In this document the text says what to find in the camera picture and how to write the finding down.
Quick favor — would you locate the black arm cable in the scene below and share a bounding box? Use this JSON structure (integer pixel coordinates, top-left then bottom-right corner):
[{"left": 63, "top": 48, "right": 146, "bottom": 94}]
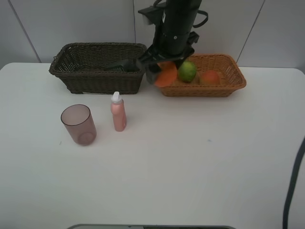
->
[{"left": 194, "top": 10, "right": 209, "bottom": 27}]

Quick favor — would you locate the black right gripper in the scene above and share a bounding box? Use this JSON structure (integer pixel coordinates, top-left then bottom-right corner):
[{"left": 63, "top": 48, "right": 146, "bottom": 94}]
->
[{"left": 135, "top": 31, "right": 199, "bottom": 84}]

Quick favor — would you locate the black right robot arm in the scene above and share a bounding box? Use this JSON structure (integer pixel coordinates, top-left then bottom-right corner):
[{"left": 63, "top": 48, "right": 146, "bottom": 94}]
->
[{"left": 136, "top": 0, "right": 208, "bottom": 84}]

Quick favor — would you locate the green lime fruit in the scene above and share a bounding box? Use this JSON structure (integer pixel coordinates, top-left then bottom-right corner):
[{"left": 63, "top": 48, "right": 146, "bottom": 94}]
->
[{"left": 178, "top": 61, "right": 197, "bottom": 83}]

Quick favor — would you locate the red orange peach fruit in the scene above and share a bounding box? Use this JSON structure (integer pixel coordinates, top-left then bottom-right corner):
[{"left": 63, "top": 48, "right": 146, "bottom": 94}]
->
[{"left": 199, "top": 70, "right": 221, "bottom": 85}]

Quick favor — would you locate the dark brown wicker basket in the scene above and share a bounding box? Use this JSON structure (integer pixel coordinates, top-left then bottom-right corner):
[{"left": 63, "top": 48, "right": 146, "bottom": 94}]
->
[{"left": 49, "top": 42, "right": 147, "bottom": 94}]

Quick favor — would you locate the pink bottle white cap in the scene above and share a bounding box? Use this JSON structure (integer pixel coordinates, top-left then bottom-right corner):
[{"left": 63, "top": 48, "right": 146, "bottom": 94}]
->
[{"left": 111, "top": 92, "right": 127, "bottom": 132}]

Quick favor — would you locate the translucent pink plastic cup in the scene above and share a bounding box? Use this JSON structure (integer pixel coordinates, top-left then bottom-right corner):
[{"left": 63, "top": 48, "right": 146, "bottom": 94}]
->
[{"left": 61, "top": 104, "right": 97, "bottom": 146}]

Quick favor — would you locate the dark green pump bottle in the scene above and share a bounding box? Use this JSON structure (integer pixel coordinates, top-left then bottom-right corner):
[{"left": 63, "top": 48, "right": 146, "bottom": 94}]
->
[{"left": 103, "top": 60, "right": 139, "bottom": 72}]

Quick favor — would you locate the light orange wicker basket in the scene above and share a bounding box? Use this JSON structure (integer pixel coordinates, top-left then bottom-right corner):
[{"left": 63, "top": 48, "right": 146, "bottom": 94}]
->
[{"left": 159, "top": 54, "right": 246, "bottom": 97}]

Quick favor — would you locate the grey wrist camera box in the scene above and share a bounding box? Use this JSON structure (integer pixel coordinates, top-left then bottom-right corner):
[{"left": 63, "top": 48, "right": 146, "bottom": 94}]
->
[{"left": 138, "top": 6, "right": 164, "bottom": 25}]

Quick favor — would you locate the orange tangerine fruit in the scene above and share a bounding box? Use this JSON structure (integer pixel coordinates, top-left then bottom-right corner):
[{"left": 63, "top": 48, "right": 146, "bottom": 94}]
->
[{"left": 154, "top": 62, "right": 178, "bottom": 88}]

